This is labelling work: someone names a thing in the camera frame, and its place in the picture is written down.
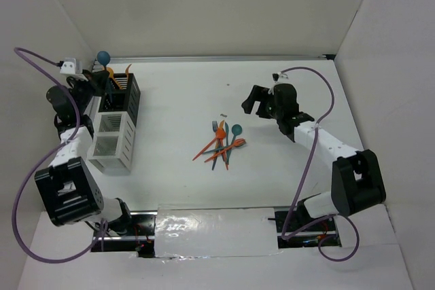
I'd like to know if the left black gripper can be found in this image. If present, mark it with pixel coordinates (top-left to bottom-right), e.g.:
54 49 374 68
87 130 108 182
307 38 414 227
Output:
70 69 109 115

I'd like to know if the yellow plastic spoon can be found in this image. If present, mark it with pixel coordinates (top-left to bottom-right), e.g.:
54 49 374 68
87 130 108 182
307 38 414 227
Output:
105 67 123 90

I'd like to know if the blue plastic spoon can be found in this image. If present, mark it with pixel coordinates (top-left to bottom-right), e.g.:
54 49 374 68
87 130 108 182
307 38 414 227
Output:
96 50 115 104

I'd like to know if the orange plastic fork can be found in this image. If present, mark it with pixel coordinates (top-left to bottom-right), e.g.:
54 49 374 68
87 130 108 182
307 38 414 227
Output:
203 139 246 162

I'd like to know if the orange plastic spoon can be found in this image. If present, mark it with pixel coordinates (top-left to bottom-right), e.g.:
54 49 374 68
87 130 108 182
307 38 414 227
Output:
192 128 226 160

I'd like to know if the teal plastic spoon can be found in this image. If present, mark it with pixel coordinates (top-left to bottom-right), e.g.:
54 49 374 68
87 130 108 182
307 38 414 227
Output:
226 124 243 165

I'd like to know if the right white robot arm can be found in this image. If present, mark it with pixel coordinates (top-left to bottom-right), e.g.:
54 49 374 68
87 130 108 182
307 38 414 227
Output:
241 84 386 230

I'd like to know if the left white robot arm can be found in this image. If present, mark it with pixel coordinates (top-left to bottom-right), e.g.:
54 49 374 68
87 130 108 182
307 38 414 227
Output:
35 70 134 236

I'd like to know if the black slotted utensil container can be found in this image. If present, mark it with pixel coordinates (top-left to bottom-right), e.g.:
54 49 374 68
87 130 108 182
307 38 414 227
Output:
98 73 141 126

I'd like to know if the yellow plastic knife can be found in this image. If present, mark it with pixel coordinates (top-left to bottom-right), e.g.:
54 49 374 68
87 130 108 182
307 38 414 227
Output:
217 120 227 147

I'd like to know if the white slotted utensil container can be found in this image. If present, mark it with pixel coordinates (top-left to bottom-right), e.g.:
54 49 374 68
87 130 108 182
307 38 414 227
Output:
88 111 136 173

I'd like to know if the blue plastic fork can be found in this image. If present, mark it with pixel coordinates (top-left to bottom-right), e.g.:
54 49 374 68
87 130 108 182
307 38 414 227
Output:
211 120 225 171

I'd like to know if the orange plastic knife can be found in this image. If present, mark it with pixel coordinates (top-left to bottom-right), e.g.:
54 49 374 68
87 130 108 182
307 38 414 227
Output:
220 138 229 170

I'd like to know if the silver reflective tape sheet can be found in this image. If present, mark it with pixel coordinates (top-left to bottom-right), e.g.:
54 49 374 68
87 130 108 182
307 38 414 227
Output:
154 208 279 259

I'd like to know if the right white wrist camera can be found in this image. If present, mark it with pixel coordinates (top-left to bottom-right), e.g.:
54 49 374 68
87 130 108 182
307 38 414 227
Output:
272 72 288 83

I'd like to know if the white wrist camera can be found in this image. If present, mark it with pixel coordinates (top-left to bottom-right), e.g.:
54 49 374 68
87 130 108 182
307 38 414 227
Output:
272 72 288 83
60 58 82 75

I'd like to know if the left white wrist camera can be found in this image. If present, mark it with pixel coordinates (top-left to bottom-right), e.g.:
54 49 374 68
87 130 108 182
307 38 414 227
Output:
60 58 82 75

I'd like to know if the aluminium rail at back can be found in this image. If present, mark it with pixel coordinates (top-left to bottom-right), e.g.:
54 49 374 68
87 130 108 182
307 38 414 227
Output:
109 54 336 65

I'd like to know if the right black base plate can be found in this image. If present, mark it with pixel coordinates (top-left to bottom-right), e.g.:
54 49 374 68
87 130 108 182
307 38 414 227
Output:
267 209 341 249

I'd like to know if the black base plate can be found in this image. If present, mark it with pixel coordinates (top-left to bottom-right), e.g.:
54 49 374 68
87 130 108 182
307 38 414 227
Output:
90 211 157 258
267 209 341 249

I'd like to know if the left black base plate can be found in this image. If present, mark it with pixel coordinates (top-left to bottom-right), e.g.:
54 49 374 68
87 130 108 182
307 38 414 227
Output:
90 211 157 258

